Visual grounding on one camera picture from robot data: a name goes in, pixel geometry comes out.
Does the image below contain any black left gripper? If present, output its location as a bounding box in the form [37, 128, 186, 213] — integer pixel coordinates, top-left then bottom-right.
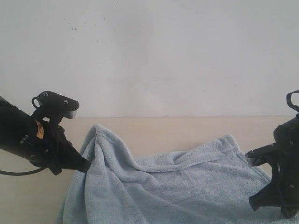
[22, 120, 91, 175]

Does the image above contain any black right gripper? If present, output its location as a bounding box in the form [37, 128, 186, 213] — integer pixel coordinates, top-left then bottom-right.
[249, 116, 299, 218]

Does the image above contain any light blue fleece towel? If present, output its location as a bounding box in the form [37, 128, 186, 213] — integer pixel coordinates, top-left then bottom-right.
[56, 124, 299, 224]

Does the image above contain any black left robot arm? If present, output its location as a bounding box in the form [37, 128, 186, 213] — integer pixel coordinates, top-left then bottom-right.
[0, 96, 91, 176]

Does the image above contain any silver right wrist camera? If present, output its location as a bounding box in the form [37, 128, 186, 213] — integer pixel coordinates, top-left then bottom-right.
[245, 143, 277, 167]

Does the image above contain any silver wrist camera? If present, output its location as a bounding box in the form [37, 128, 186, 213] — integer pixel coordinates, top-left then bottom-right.
[245, 143, 277, 167]
[31, 91, 79, 126]

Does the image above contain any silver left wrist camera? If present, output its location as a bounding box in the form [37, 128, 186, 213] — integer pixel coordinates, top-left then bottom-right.
[31, 91, 79, 126]

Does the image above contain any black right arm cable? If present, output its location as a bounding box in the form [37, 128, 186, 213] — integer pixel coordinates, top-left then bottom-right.
[286, 90, 299, 114]

